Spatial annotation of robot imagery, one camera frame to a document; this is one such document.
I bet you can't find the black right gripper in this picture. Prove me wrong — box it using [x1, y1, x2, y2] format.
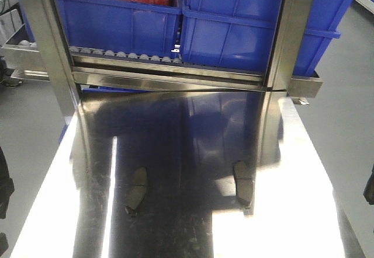
[363, 168, 374, 205]

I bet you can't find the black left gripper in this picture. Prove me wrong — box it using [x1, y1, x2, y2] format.
[1, 149, 14, 219]

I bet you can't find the inner right grey brake pad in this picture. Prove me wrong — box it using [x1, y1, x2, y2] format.
[233, 161, 254, 209]

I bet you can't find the grey brake pad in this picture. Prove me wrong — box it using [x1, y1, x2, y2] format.
[125, 167, 148, 217]
[233, 161, 254, 209]

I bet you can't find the inner left grey brake pad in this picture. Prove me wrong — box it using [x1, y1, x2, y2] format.
[125, 167, 148, 217]

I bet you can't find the roller conveyor track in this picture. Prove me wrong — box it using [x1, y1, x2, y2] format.
[17, 40, 183, 65]

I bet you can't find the left blue plastic bin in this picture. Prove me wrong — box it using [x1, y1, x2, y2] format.
[19, 0, 182, 57]

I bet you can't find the blue plastic bin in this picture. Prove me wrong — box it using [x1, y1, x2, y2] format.
[181, 0, 352, 76]
[19, 0, 182, 57]

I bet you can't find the right blue plastic bin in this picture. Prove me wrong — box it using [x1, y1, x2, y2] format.
[181, 0, 352, 76]

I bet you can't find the stainless steel rack frame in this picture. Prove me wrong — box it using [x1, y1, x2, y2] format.
[4, 0, 322, 117]

